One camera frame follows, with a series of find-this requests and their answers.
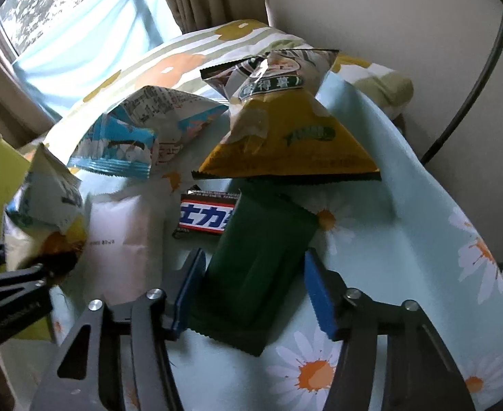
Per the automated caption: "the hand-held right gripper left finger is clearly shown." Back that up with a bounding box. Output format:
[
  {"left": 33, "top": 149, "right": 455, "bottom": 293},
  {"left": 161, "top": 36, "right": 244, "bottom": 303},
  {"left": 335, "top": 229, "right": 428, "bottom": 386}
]
[{"left": 29, "top": 247, "right": 207, "bottom": 411}]

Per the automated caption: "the floral striped bed blanket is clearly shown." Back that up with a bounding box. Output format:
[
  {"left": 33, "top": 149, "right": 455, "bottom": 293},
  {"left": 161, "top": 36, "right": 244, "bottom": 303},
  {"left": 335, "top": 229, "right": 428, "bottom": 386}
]
[{"left": 19, "top": 19, "right": 415, "bottom": 169}]

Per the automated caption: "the pale pink flat packet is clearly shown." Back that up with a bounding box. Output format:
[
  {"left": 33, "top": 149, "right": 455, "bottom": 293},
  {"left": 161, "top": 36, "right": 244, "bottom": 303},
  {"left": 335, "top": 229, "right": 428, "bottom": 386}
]
[{"left": 82, "top": 192, "right": 169, "bottom": 310}]

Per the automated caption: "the blue window cloth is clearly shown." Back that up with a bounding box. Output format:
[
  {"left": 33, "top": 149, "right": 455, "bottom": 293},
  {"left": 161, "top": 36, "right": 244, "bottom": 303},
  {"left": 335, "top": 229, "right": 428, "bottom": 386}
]
[{"left": 11, "top": 0, "right": 184, "bottom": 121}]

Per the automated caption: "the yellow black snack packet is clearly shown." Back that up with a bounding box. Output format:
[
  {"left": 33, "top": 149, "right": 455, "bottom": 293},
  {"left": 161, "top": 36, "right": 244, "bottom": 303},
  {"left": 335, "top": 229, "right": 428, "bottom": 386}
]
[{"left": 191, "top": 48, "right": 383, "bottom": 182}]

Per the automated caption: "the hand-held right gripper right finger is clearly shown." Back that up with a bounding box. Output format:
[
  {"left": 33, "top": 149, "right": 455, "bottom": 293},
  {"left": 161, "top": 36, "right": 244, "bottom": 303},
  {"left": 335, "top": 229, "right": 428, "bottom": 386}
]
[{"left": 304, "top": 249, "right": 477, "bottom": 411}]

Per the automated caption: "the dark green snack packet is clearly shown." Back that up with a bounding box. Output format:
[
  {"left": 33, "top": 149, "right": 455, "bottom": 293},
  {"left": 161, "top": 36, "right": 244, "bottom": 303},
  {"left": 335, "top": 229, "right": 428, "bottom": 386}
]
[{"left": 188, "top": 178, "right": 320, "bottom": 358}]

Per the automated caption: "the chocolate bar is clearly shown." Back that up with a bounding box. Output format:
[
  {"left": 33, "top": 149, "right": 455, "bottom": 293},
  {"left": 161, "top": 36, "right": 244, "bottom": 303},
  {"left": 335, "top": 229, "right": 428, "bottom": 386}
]
[{"left": 172, "top": 187, "right": 242, "bottom": 241}]

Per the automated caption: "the window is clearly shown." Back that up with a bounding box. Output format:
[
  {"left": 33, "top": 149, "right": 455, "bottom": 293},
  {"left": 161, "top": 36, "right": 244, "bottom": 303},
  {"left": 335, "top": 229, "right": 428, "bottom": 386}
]
[{"left": 0, "top": 0, "right": 129, "bottom": 57}]

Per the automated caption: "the daisy print blue tablecloth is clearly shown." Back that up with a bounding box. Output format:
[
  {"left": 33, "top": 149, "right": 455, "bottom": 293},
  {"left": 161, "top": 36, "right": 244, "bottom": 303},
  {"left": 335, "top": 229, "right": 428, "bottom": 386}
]
[{"left": 3, "top": 72, "right": 503, "bottom": 411}]

